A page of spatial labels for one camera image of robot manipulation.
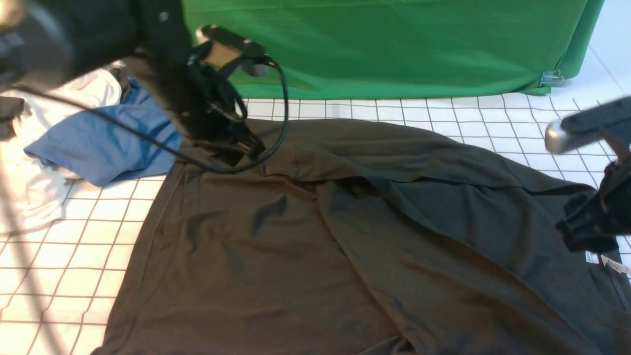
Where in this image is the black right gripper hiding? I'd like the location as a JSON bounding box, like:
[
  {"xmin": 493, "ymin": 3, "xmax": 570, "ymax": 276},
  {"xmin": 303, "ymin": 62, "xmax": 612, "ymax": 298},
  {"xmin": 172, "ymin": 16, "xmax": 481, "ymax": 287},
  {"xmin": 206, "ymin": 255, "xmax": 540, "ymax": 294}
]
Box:
[{"xmin": 556, "ymin": 159, "xmax": 631, "ymax": 254}]

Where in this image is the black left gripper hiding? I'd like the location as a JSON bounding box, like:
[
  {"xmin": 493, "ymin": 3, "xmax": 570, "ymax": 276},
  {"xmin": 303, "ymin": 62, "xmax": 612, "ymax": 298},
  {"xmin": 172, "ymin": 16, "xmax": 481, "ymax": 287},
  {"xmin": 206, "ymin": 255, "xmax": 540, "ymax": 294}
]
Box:
[{"xmin": 163, "ymin": 54, "xmax": 267, "ymax": 163}]

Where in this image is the dark gray long-sleeved shirt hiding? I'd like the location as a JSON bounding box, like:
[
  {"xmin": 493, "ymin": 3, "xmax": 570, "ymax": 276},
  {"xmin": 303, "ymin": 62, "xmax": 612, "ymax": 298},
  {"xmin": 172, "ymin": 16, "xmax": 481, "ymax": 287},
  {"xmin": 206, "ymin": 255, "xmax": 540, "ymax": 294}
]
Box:
[{"xmin": 93, "ymin": 119, "xmax": 630, "ymax": 355}]

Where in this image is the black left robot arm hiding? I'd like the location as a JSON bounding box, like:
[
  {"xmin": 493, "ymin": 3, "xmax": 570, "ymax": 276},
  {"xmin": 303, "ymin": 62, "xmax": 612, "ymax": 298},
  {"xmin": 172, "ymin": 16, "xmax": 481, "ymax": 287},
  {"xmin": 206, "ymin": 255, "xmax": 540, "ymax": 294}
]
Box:
[{"xmin": 1, "ymin": 0, "xmax": 287, "ymax": 174}]

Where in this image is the blue shirt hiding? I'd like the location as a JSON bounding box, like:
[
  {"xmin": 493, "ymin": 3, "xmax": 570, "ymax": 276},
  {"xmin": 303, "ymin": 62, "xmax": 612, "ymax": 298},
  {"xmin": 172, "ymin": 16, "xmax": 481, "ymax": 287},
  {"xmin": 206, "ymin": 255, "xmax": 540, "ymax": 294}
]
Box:
[{"xmin": 25, "ymin": 75, "xmax": 182, "ymax": 186}]

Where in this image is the white shirt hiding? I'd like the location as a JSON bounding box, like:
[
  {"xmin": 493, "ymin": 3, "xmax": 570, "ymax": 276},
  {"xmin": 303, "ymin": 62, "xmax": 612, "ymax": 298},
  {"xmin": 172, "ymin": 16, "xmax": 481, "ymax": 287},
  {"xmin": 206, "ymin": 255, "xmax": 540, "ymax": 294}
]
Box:
[{"xmin": 1, "ymin": 69, "xmax": 122, "ymax": 231}]

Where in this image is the green backdrop cloth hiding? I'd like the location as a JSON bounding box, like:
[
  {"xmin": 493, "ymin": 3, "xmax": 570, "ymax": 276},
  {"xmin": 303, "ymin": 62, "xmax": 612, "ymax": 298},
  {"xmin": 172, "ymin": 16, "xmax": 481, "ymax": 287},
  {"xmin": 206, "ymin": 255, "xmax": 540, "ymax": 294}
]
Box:
[{"xmin": 183, "ymin": 0, "xmax": 603, "ymax": 100}]

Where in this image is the metal binder clip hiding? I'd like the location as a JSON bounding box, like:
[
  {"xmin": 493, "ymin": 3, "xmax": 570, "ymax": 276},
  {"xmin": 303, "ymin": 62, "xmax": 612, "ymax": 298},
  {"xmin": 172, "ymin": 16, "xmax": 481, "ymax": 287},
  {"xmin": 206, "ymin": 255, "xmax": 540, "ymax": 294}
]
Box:
[{"xmin": 539, "ymin": 70, "xmax": 565, "ymax": 88}]

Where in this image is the dark gray crumpled garment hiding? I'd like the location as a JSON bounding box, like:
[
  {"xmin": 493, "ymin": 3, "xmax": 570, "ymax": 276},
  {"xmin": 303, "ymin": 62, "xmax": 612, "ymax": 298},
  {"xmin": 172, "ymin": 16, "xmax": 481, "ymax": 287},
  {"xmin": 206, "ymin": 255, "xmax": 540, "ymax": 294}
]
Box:
[{"xmin": 0, "ymin": 96, "xmax": 25, "ymax": 142}]

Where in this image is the black left camera cable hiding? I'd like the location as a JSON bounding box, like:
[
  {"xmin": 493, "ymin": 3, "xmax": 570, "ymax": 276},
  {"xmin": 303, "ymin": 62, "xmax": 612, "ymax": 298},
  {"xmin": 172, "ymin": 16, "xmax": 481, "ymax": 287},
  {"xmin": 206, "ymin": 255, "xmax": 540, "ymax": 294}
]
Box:
[{"xmin": 15, "ymin": 57, "xmax": 290, "ymax": 174}]

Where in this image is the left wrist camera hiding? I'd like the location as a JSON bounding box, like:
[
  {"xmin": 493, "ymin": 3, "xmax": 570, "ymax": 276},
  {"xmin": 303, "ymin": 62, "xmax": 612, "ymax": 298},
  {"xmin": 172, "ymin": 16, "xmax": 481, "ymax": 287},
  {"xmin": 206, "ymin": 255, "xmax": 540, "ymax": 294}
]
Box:
[{"xmin": 195, "ymin": 24, "xmax": 268, "ymax": 78}]

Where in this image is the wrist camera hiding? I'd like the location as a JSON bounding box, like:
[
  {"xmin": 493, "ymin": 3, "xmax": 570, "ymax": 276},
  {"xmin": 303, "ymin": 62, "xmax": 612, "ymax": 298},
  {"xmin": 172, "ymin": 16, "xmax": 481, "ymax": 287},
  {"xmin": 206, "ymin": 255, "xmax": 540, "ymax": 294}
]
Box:
[
  {"xmin": 544, "ymin": 96, "xmax": 631, "ymax": 154},
  {"xmin": 195, "ymin": 24, "xmax": 268, "ymax": 78}
]

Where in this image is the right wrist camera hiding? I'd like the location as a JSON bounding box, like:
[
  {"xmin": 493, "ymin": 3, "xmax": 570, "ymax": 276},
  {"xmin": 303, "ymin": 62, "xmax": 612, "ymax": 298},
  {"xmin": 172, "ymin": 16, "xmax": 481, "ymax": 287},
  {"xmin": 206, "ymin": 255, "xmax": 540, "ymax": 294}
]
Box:
[{"xmin": 544, "ymin": 96, "xmax": 631, "ymax": 154}]

